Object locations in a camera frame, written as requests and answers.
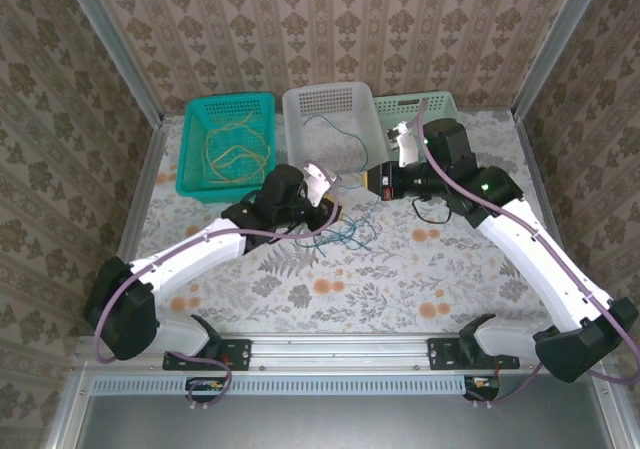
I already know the thin blue cable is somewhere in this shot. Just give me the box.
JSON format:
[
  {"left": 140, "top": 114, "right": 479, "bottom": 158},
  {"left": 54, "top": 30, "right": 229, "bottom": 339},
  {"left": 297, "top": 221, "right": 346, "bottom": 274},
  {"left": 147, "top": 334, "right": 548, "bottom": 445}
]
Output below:
[
  {"left": 344, "top": 198, "right": 381, "bottom": 251},
  {"left": 329, "top": 213, "right": 374, "bottom": 251}
]

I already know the thin green cable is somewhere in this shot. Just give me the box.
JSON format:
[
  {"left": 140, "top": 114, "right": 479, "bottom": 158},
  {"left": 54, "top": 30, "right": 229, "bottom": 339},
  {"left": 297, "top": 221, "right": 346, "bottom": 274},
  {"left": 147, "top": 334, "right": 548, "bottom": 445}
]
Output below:
[
  {"left": 304, "top": 114, "right": 370, "bottom": 173},
  {"left": 312, "top": 226, "right": 354, "bottom": 259}
]

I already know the thin yellow cable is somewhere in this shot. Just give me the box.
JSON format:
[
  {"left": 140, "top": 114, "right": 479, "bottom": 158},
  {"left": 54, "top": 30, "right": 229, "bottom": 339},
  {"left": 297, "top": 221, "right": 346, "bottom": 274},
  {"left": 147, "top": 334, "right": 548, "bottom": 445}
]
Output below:
[
  {"left": 200, "top": 111, "right": 274, "bottom": 186},
  {"left": 207, "top": 138, "right": 274, "bottom": 186}
]

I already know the teal plastic mesh basket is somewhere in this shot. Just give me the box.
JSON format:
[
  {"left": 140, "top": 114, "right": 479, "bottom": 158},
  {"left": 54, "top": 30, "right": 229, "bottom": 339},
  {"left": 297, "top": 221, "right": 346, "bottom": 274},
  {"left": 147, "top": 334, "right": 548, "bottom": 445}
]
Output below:
[{"left": 175, "top": 92, "right": 278, "bottom": 206}]

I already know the white plastic mesh basket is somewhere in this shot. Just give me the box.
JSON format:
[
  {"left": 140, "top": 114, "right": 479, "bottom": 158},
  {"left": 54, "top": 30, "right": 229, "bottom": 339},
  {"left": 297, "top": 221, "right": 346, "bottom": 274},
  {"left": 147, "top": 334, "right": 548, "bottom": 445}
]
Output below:
[{"left": 281, "top": 81, "right": 391, "bottom": 186}]

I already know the mint green plastic basket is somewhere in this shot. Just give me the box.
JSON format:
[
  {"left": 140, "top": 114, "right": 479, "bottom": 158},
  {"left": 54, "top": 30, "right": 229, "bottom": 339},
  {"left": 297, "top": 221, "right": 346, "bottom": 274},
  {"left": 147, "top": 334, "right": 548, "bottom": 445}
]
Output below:
[{"left": 373, "top": 91, "right": 484, "bottom": 200}]

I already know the grey metal panel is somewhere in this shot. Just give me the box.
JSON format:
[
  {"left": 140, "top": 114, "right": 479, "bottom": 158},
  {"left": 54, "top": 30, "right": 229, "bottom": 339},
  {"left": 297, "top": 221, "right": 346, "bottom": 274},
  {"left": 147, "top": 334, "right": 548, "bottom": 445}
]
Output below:
[{"left": 47, "top": 368, "right": 631, "bottom": 449}]

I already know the small black circuit board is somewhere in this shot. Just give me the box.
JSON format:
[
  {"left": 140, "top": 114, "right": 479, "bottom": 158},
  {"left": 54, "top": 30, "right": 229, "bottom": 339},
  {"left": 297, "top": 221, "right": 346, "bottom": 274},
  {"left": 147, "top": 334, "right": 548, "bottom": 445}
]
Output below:
[
  {"left": 463, "top": 375, "right": 501, "bottom": 403},
  {"left": 185, "top": 376, "right": 234, "bottom": 404}
]

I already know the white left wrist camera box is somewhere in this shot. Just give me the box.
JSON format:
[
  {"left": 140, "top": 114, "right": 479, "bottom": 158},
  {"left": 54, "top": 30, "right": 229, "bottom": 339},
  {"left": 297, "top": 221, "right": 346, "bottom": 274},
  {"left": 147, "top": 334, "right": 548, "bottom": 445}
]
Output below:
[{"left": 302, "top": 161, "right": 335, "bottom": 208}]

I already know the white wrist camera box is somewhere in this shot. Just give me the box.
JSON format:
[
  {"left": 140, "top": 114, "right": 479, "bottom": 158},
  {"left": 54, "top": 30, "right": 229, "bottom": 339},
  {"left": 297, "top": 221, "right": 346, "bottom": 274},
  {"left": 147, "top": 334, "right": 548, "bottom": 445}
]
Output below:
[
  {"left": 302, "top": 161, "right": 335, "bottom": 208},
  {"left": 386, "top": 120, "right": 420, "bottom": 169}
]

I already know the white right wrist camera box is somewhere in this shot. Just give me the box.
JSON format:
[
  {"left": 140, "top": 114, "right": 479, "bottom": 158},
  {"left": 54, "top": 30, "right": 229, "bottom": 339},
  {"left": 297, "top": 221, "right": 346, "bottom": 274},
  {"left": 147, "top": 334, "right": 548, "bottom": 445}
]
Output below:
[{"left": 386, "top": 120, "right": 420, "bottom": 169}]

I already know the thin black wire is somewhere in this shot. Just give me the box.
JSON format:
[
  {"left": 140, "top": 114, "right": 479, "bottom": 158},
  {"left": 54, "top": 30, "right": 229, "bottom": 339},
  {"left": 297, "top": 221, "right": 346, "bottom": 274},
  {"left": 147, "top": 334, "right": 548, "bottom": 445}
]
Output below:
[{"left": 411, "top": 192, "right": 455, "bottom": 226}]

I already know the aluminium mounting rail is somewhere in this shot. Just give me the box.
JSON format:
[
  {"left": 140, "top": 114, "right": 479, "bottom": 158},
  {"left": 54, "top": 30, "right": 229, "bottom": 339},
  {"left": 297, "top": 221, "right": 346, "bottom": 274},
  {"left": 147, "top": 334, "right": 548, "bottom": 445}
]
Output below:
[{"left": 73, "top": 332, "right": 610, "bottom": 371}]

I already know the aluminium frame post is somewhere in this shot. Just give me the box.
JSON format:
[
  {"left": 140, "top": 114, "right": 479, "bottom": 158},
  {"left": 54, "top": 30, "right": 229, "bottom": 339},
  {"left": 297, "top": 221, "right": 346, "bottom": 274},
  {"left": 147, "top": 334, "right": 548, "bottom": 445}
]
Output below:
[
  {"left": 55, "top": 0, "right": 166, "bottom": 129},
  {"left": 513, "top": 0, "right": 610, "bottom": 120}
]

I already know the grey slotted cable duct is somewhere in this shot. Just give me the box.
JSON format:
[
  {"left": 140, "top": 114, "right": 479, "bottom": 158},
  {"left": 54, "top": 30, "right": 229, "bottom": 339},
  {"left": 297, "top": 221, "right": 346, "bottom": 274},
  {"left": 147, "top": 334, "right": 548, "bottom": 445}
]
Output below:
[{"left": 91, "top": 374, "right": 466, "bottom": 397}]

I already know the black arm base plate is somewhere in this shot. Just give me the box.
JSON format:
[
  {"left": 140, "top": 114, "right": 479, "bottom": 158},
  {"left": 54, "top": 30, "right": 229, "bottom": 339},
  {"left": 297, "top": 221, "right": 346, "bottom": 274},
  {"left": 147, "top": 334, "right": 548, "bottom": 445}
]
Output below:
[
  {"left": 162, "top": 337, "right": 252, "bottom": 372},
  {"left": 427, "top": 337, "right": 522, "bottom": 372}
]

